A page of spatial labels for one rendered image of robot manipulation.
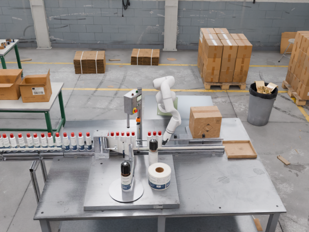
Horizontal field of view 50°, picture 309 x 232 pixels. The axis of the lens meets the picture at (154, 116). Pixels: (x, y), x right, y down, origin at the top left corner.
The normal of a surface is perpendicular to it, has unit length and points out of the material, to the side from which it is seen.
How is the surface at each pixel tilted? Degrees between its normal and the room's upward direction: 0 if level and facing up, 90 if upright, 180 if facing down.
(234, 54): 91
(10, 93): 90
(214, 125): 90
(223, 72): 87
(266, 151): 0
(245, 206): 0
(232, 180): 0
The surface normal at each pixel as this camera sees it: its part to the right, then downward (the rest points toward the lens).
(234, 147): 0.01, -0.85
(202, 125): 0.10, 0.51
